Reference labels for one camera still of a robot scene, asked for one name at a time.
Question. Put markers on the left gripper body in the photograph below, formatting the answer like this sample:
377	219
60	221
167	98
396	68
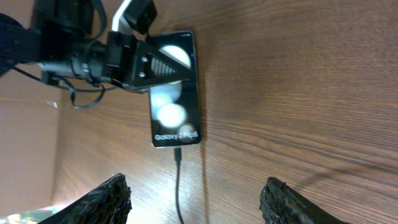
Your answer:
122	61

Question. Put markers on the black smartphone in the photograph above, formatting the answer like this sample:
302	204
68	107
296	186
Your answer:
175	107

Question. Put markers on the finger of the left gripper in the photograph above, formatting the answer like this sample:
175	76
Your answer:
151	67

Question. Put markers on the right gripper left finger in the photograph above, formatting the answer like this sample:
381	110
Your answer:
109	203

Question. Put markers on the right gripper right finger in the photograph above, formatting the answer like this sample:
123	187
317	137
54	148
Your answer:
283	205

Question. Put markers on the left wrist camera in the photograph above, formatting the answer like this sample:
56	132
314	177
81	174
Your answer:
134	15

